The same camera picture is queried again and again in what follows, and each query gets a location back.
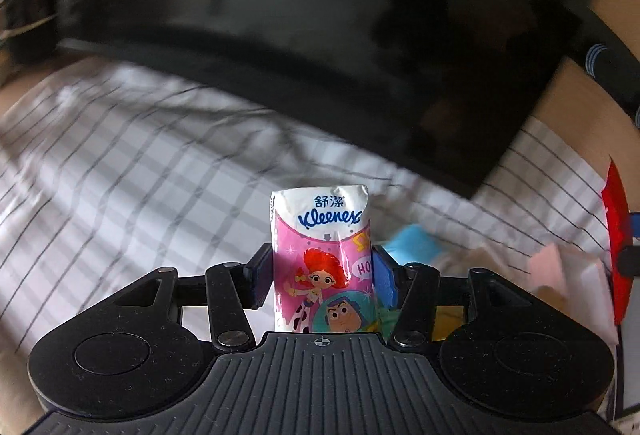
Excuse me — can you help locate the black wall power strip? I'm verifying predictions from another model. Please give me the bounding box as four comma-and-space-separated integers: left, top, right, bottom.
570, 10, 640, 128

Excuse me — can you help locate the red plush piece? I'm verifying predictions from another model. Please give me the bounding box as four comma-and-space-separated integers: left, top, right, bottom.
601, 159, 632, 325

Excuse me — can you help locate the light blue pouch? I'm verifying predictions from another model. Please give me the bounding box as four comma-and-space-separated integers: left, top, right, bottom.
384, 224, 445, 265

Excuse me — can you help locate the Kleenex cartoon tissue pack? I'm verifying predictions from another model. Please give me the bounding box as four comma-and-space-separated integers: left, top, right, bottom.
270, 185, 378, 333

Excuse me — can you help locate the pink cardboard box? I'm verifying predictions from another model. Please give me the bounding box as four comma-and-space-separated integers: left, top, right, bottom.
527, 243, 618, 347

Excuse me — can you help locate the white black checkered tablecloth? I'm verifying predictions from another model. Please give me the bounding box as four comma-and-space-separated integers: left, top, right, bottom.
0, 55, 622, 435

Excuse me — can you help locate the black monitor screen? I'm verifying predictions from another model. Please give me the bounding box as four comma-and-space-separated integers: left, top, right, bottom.
58, 0, 590, 197

